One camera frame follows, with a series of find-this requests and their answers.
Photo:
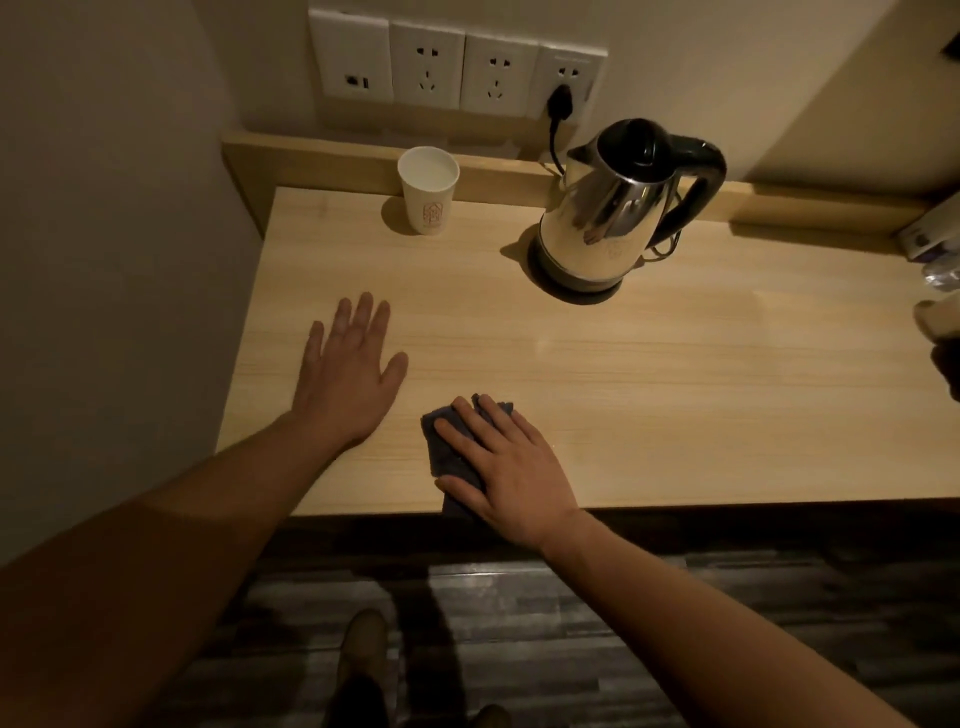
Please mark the steel electric kettle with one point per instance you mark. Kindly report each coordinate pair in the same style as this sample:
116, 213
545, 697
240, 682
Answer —
607, 210

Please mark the person's right middle finger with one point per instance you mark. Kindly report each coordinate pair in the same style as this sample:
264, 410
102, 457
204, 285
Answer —
478, 421

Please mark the person's left middle finger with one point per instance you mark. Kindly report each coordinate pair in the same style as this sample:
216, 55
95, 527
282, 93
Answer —
363, 316

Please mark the person's shoe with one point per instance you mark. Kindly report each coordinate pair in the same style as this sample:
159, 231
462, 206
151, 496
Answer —
365, 645
491, 718

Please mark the white wall socket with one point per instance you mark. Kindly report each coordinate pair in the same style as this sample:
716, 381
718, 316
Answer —
498, 75
581, 75
427, 66

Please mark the person's dark trouser leg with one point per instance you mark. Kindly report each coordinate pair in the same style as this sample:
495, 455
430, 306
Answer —
358, 703

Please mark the grey cleaning cloth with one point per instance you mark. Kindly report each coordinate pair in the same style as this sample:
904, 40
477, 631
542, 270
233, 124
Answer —
442, 454

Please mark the person's right thumb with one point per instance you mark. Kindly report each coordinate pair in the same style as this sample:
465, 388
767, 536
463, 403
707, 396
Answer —
459, 491

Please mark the person's right hand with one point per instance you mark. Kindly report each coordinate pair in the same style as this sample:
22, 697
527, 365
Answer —
517, 480

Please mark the person's right little finger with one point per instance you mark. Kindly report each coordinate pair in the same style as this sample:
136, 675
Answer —
531, 431

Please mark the white packet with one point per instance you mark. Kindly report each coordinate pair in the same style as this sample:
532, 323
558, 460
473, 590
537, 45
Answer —
934, 229

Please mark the white data port wall plate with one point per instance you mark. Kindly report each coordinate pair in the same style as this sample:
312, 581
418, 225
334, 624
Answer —
351, 54

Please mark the person's right shoe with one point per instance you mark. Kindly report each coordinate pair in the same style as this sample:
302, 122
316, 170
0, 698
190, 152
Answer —
491, 718

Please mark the clear plastic bottle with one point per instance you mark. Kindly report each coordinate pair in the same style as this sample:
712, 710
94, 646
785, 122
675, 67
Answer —
945, 271

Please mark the person's right forearm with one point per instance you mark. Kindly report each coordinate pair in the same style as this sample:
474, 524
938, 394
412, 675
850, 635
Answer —
697, 637

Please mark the person's left shoe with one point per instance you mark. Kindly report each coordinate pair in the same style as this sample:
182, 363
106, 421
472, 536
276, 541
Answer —
365, 645

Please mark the wooden desk back ledge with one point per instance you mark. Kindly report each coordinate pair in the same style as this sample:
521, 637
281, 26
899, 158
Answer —
315, 165

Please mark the black kettle base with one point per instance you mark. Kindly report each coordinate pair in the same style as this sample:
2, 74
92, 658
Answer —
570, 289

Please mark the white paper cup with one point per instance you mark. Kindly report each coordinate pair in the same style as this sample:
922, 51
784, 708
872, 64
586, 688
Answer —
429, 191

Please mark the person's left little finger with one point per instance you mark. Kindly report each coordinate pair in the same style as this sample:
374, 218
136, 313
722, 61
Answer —
314, 343

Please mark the black power plug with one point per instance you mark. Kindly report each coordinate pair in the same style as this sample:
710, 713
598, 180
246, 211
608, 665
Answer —
559, 103

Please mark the dark object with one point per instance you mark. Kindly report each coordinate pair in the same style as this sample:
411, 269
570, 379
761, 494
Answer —
949, 371

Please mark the beige round object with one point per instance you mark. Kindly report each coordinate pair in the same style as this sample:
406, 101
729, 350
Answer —
939, 319

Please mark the person's left forearm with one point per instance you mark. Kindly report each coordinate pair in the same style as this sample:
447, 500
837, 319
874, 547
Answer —
165, 555

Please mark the person's left thumb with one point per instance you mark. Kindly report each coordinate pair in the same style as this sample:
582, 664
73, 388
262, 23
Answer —
395, 369

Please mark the person's left hand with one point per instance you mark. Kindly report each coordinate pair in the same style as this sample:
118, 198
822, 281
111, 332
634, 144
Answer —
345, 390

